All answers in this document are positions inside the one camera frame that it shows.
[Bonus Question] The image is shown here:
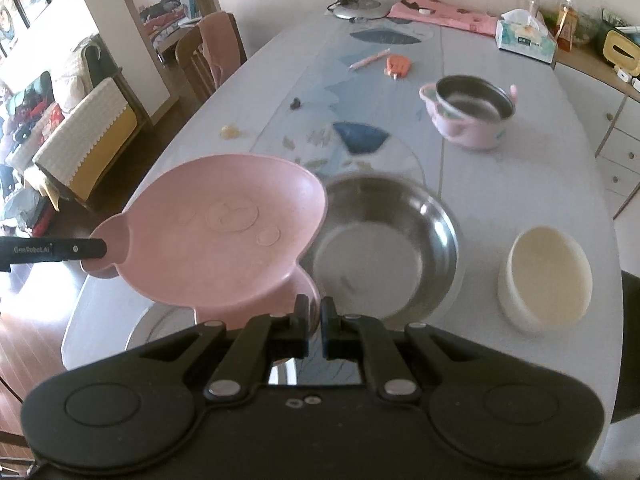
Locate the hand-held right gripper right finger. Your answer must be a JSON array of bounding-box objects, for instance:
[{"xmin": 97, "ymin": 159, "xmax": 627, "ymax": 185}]
[{"xmin": 321, "ymin": 296, "xmax": 493, "ymax": 403}]

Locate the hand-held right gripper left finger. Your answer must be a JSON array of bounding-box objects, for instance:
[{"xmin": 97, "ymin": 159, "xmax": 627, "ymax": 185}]
[{"xmin": 139, "ymin": 294, "xmax": 311, "ymax": 402}]

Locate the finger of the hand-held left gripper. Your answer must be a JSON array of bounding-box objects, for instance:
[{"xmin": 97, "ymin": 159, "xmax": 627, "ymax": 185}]
[{"xmin": 67, "ymin": 237, "xmax": 108, "ymax": 260}]

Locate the stainless steel bowl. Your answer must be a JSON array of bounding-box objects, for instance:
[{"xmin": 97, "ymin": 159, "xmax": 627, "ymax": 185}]
[{"xmin": 295, "ymin": 172, "xmax": 466, "ymax": 333}]

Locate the pink bear-shaped plate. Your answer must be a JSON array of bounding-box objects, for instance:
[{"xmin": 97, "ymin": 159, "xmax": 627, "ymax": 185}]
[{"xmin": 82, "ymin": 154, "xmax": 329, "ymax": 341}]

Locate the cream bowl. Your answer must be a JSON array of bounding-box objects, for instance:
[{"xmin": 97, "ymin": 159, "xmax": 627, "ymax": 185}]
[{"xmin": 497, "ymin": 226, "xmax": 594, "ymax": 335}]

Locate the pink pot with steel liner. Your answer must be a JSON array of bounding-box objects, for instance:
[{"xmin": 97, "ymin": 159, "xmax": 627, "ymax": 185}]
[{"xmin": 419, "ymin": 75, "xmax": 519, "ymax": 151}]

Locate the sofa with white lace covers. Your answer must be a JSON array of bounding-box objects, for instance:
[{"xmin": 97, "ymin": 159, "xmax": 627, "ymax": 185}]
[{"xmin": 0, "ymin": 32, "xmax": 151, "ymax": 213}]

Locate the pile of clothes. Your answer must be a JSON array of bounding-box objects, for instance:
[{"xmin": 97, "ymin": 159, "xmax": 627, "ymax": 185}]
[{"xmin": 0, "ymin": 72, "xmax": 58, "ymax": 241}]

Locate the wooden chair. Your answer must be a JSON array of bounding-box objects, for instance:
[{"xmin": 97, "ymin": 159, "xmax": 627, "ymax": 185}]
[{"xmin": 175, "ymin": 11, "xmax": 248, "ymax": 106}]

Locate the blue printed table runner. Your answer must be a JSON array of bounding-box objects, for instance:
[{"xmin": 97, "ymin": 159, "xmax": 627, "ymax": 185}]
[{"xmin": 240, "ymin": 19, "xmax": 448, "ymax": 386}]

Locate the bed with red bedding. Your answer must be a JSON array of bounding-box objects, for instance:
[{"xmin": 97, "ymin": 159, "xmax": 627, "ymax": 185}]
[{"xmin": 139, "ymin": 0, "xmax": 201, "ymax": 63}]

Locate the pink towel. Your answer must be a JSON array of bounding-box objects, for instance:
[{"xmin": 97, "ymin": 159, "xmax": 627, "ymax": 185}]
[{"xmin": 200, "ymin": 11, "xmax": 242, "ymax": 98}]

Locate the small orange plastic tool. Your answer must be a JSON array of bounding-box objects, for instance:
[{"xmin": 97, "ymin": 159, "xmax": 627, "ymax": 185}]
[{"xmin": 385, "ymin": 54, "xmax": 413, "ymax": 81}]

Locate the pink printed cloth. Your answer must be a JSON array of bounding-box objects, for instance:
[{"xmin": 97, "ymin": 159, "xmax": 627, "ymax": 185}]
[{"xmin": 389, "ymin": 0, "xmax": 503, "ymax": 37}]

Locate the white sideboard with drawers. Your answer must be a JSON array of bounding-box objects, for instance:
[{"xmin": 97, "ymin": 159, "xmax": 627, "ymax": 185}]
[{"xmin": 555, "ymin": 45, "xmax": 640, "ymax": 221}]

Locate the tissue box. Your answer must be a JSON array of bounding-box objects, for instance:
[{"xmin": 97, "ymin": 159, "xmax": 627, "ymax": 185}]
[{"xmin": 495, "ymin": 9, "xmax": 558, "ymax": 65}]

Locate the yellow tissue holder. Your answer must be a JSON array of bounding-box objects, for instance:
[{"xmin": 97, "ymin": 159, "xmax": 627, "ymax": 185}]
[{"xmin": 602, "ymin": 29, "xmax": 640, "ymax": 72}]

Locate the large glass jar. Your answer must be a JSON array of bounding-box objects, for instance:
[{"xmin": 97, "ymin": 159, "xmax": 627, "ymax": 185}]
[{"xmin": 536, "ymin": 0, "xmax": 608, "ymax": 50}]

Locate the wooden door frame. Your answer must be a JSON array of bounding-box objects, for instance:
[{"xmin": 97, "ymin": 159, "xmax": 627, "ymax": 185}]
[{"xmin": 107, "ymin": 0, "xmax": 221, "ymax": 111}]

